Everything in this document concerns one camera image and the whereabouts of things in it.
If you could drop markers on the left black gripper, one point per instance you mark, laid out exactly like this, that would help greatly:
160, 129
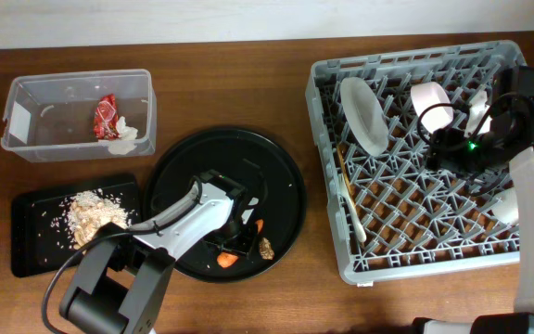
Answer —
243, 247

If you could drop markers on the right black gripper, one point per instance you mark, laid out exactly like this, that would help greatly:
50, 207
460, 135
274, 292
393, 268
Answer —
443, 151

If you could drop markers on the orange carrot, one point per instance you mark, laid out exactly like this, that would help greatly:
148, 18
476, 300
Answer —
226, 259

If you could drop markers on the brown walnut shell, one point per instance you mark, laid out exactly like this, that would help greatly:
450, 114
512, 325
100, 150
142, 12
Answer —
265, 249

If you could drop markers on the pink saucer bowl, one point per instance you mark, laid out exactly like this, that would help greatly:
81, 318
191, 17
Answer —
425, 95

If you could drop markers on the cream paper cup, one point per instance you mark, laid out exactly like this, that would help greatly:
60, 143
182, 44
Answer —
506, 209

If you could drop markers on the grey plate with food scraps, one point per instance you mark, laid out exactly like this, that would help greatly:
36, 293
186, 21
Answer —
364, 115

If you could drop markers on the white plastic fork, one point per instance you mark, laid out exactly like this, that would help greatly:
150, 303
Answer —
355, 220

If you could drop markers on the red snack wrapper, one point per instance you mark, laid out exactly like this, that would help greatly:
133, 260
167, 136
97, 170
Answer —
106, 118

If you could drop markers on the wooden chopstick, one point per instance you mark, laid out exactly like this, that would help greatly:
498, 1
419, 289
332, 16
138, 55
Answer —
345, 174

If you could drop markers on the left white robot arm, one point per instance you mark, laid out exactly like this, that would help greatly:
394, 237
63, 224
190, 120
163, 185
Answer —
123, 274

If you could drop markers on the grey dishwasher rack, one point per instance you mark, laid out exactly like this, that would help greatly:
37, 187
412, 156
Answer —
417, 222

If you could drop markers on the clear plastic waste bin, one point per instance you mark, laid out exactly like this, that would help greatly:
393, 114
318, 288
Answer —
50, 117

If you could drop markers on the round black serving tray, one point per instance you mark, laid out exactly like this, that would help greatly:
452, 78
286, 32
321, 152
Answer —
252, 160

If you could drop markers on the white crumpled tissue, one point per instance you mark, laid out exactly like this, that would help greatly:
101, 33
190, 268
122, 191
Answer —
123, 144

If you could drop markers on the pile of food scraps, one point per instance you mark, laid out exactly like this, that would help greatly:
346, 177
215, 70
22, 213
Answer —
84, 213

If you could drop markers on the black rectangular tray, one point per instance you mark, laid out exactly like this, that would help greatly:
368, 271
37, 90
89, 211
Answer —
41, 237

